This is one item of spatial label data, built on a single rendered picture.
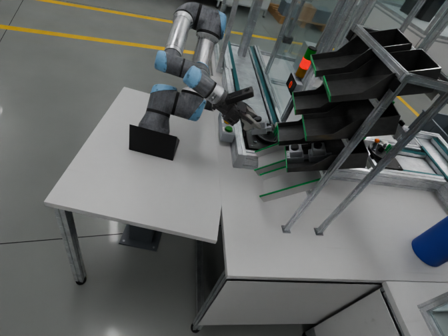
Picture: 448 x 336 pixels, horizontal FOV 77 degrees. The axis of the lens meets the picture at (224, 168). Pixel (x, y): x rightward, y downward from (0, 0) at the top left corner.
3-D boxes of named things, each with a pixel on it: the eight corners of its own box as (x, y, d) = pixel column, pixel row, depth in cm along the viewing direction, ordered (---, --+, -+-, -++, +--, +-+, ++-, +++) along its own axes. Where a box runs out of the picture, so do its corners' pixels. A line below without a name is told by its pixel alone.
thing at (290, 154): (287, 163, 111) (286, 150, 106) (286, 156, 114) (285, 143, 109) (309, 162, 109) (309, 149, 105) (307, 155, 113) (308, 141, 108)
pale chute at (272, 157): (258, 176, 132) (254, 170, 129) (258, 157, 141) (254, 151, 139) (318, 157, 120) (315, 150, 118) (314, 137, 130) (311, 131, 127)
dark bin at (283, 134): (278, 145, 118) (277, 131, 113) (277, 127, 128) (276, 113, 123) (349, 140, 113) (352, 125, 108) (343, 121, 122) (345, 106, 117)
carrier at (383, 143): (367, 167, 166) (381, 152, 157) (352, 139, 182) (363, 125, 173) (401, 172, 172) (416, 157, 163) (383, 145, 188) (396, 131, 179)
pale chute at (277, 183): (263, 203, 122) (259, 196, 119) (263, 180, 131) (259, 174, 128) (329, 184, 110) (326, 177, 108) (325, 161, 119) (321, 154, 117)
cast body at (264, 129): (251, 135, 121) (250, 121, 116) (252, 129, 124) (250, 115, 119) (271, 133, 120) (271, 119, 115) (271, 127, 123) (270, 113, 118)
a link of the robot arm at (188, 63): (186, 55, 117) (184, 62, 108) (212, 63, 120) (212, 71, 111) (181, 73, 121) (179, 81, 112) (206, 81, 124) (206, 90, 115)
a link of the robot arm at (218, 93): (217, 79, 111) (215, 89, 105) (227, 86, 113) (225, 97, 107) (206, 92, 115) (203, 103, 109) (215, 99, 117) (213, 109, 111)
